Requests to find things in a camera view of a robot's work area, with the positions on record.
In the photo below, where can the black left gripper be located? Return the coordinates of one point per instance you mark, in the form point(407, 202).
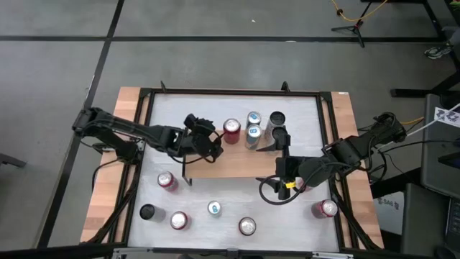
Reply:
point(179, 140)

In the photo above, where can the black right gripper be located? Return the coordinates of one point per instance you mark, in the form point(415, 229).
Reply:
point(289, 168)

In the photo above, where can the red soda can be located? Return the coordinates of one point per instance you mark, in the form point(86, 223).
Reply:
point(328, 208)
point(303, 187)
point(178, 220)
point(231, 135)
point(247, 226)
point(166, 178)

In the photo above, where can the blue silver Red Bull can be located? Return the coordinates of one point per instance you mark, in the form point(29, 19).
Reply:
point(253, 117)
point(214, 208)
point(253, 138)

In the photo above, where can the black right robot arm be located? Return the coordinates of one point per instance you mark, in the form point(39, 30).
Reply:
point(359, 144)

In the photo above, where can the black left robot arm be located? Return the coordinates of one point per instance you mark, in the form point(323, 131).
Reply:
point(118, 126)

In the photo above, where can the wooden shelf with black legs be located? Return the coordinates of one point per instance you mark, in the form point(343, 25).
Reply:
point(233, 162)

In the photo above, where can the yellow tape marker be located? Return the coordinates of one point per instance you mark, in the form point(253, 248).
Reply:
point(290, 185)

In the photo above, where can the white cardboard box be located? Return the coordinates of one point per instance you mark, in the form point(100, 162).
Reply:
point(390, 219)

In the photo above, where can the dark grey cabinet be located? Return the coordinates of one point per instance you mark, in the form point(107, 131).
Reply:
point(424, 223)

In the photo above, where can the black tripod stand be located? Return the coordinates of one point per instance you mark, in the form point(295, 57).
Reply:
point(355, 28)

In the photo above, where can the white printed tag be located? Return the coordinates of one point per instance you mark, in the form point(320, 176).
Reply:
point(445, 116)

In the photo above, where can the person's shoe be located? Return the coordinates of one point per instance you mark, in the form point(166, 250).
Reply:
point(437, 52)

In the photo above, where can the grey chair leg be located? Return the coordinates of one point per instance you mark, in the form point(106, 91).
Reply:
point(10, 160)

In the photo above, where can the person's leg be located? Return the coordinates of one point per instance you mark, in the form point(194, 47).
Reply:
point(453, 34)

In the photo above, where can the black metal table frame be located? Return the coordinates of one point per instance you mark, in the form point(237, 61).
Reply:
point(233, 92)

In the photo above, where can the silver camera mount bar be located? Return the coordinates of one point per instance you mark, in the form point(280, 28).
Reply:
point(125, 252)

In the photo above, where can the black desk frame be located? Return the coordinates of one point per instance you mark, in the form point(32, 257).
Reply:
point(413, 93)

